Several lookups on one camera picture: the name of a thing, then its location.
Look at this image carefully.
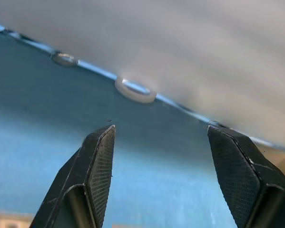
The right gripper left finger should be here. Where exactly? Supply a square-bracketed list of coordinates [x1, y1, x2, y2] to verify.
[29, 124, 116, 228]

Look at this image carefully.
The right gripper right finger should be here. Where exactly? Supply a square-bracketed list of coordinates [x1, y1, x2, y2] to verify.
[207, 125, 285, 228]

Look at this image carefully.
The white tape ring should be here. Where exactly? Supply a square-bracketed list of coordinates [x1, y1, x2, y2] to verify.
[114, 74, 157, 105]

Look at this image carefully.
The small metal ring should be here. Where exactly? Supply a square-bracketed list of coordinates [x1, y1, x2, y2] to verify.
[50, 51, 79, 69]

